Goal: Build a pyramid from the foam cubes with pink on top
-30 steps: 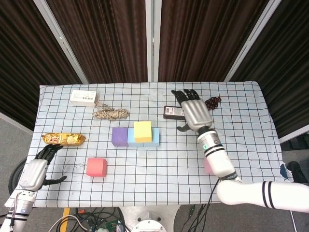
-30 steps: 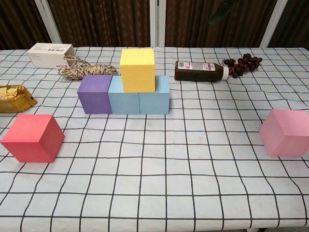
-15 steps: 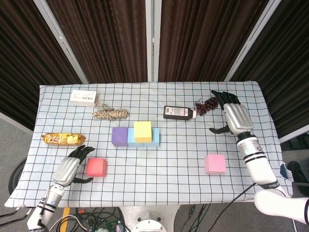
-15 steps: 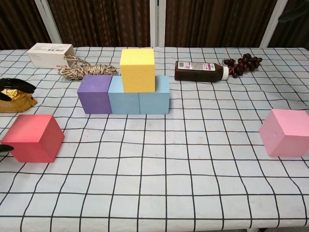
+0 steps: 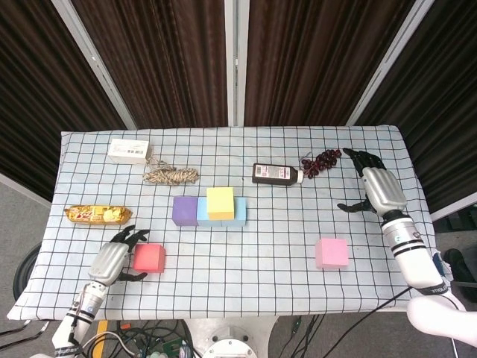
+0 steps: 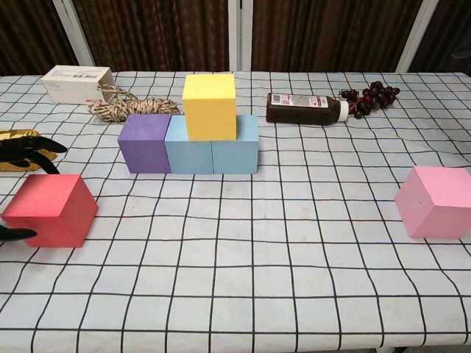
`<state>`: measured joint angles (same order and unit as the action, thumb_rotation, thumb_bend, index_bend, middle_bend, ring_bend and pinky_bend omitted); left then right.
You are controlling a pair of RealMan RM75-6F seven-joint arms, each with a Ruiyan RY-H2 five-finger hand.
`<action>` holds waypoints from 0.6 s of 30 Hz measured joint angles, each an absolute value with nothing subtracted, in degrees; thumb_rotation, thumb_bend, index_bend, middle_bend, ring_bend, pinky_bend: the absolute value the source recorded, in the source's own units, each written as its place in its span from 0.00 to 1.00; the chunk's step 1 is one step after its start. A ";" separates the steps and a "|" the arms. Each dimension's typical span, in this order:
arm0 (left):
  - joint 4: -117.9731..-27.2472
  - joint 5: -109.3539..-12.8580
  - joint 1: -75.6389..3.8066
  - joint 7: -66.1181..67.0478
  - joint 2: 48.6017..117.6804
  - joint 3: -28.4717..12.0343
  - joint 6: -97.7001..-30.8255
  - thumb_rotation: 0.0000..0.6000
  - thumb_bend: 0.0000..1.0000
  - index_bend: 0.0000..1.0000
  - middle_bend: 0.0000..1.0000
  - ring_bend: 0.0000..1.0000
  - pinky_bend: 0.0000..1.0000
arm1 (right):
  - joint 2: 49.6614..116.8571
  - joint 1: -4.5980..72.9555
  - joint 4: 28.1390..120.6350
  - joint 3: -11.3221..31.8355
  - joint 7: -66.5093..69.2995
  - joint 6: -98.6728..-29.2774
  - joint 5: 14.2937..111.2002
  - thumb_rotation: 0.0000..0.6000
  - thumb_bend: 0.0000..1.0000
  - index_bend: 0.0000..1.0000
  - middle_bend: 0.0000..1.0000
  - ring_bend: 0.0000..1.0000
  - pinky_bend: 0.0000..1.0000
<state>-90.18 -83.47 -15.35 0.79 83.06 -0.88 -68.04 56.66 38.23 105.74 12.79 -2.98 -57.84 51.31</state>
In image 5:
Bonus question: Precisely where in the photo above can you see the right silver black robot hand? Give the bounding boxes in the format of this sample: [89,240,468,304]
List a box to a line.
[337,148,408,218]

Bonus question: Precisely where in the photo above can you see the green circuit board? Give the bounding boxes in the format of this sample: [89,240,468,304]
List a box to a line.
[159,339,187,355]

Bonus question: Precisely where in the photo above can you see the gold snack package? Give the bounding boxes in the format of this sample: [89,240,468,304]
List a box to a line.
[64,204,133,225]

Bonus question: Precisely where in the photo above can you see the dark red grape bunch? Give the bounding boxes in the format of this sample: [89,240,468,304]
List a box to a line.
[300,148,343,179]

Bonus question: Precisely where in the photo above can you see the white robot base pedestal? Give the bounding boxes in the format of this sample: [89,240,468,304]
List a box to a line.
[188,316,279,358]

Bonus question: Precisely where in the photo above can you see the pink foam cube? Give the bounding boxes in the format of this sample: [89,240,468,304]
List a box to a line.
[315,237,350,270]

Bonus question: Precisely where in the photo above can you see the black floor cable tangle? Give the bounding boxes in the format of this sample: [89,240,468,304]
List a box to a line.
[107,318,195,358]

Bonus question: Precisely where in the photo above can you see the twisted beige rope bundle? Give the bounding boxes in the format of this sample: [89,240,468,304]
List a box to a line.
[143,158,201,186]

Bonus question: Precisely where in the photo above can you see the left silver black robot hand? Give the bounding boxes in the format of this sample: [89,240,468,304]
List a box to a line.
[87,224,151,287]

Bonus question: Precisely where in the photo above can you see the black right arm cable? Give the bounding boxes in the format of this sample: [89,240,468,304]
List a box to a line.
[326,285,417,358]

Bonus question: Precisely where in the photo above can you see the white partition base rail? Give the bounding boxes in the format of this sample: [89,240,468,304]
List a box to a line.
[0,173,52,208]
[432,203,477,221]

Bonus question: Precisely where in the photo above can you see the yellow foam cube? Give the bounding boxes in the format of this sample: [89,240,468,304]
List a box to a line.
[206,186,236,221]

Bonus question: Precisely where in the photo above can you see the purple foam cube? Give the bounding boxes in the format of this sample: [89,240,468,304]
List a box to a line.
[172,196,199,227]

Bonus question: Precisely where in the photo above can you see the dark brown labelled bottle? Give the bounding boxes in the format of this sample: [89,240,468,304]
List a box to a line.
[251,163,305,186]

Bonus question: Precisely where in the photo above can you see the dark brown curtain panel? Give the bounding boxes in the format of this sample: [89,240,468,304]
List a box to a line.
[356,0,477,213]
[244,0,417,128]
[70,0,229,130]
[0,0,127,202]

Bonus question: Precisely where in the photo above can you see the black floor equipment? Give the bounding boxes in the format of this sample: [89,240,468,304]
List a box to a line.
[443,248,477,290]

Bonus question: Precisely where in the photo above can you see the red foam cube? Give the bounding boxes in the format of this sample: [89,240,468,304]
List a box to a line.
[132,243,166,274]

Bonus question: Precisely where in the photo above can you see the white cardboard box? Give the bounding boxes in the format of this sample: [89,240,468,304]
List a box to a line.
[107,138,154,165]

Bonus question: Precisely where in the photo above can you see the white partition frame post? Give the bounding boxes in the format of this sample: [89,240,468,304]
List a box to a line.
[50,0,138,131]
[345,0,437,127]
[223,0,250,128]

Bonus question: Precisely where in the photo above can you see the black-checked pale blue tablecloth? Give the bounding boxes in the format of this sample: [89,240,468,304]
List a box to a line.
[7,125,454,321]

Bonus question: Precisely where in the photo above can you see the black round wheel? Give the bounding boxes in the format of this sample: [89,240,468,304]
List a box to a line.
[13,242,42,301]

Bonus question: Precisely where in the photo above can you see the black floor cable bundle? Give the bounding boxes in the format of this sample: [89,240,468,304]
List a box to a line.
[288,315,327,358]

